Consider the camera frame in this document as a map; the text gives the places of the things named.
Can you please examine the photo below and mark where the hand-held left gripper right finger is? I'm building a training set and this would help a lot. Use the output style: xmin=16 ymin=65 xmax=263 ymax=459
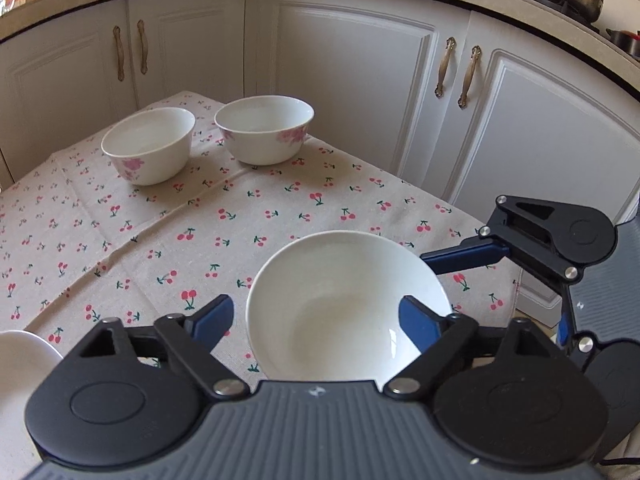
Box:
xmin=384 ymin=296 xmax=576 ymax=402

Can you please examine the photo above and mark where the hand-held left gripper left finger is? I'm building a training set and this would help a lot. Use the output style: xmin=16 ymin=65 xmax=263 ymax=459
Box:
xmin=60 ymin=295 xmax=251 ymax=403

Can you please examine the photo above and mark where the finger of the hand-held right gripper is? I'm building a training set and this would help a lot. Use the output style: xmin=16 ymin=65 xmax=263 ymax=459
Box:
xmin=420 ymin=195 xmax=583 ymax=284
xmin=556 ymin=304 xmax=597 ymax=362

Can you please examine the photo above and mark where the white bowl with pale flowers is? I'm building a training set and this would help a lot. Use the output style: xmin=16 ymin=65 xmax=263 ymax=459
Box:
xmin=246 ymin=230 xmax=453 ymax=387

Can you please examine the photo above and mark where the white plate with fruit print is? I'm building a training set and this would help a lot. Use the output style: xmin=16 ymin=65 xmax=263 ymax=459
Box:
xmin=0 ymin=330 xmax=64 ymax=441

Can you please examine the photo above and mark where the white bowl with pink flowers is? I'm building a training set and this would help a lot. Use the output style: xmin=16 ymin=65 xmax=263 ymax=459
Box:
xmin=101 ymin=107 xmax=196 ymax=186
xmin=214 ymin=95 xmax=315 ymax=166

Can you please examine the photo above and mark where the cherry print tablecloth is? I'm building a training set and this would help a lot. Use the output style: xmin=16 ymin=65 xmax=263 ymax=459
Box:
xmin=0 ymin=91 xmax=523 ymax=391

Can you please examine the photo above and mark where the dark pot with red rim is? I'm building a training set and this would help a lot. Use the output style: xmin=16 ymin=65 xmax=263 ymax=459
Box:
xmin=606 ymin=27 xmax=640 ymax=62

